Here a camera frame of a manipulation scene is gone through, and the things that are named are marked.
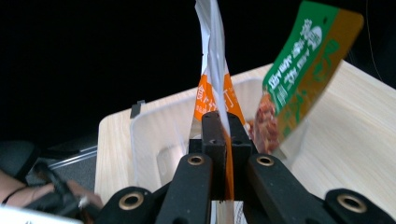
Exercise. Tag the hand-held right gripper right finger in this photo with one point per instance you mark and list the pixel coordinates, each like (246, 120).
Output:
(241, 140)

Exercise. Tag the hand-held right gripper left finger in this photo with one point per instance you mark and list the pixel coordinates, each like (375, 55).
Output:
(214, 146)

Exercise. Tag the clear plastic container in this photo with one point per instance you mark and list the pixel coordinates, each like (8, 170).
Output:
(155, 140)

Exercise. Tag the green packet with red food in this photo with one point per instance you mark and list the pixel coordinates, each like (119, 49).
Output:
(305, 71)

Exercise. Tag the white and orange packet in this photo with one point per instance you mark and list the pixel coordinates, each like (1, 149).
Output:
(214, 46)

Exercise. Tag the black tape strip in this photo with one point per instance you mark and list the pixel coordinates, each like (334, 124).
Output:
(137, 109)

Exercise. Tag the metal floor rail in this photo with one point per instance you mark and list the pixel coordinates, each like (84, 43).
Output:
(74, 157)

